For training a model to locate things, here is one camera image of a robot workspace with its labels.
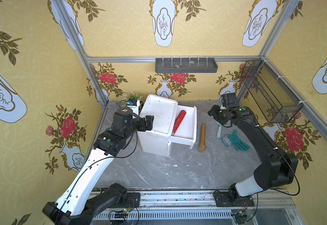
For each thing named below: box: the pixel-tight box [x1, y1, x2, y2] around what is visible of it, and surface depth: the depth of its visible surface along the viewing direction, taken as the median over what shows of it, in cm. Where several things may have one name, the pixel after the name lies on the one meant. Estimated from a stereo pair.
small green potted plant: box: [121, 90, 145, 109], surface depth 99 cm
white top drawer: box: [170, 105, 198, 150], surface depth 85 cm
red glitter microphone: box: [171, 109, 187, 136], surface depth 87 cm
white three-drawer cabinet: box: [137, 94, 179, 158], surface depth 83 cm
